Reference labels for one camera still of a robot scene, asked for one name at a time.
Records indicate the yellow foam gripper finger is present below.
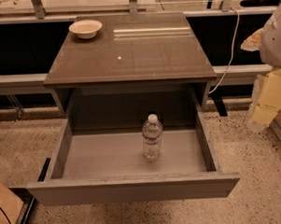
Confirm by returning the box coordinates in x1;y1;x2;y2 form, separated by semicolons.
241;28;263;52

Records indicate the clear plastic water bottle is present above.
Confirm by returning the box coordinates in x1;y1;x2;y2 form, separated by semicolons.
142;114;162;161

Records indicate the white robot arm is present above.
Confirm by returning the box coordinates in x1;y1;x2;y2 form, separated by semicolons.
241;4;281;68

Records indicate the grey cabinet with counter top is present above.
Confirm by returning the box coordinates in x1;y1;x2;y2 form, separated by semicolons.
44;12;216;131

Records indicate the open grey top drawer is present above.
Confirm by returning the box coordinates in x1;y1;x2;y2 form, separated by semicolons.
21;81;242;207

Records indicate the white bowl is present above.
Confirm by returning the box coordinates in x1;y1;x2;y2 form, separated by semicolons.
69;20;102;40

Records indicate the cardboard box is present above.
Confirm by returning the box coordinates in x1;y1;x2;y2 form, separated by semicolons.
0;182;24;224

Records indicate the white cable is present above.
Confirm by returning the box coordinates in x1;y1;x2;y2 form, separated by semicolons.
204;7;245;95

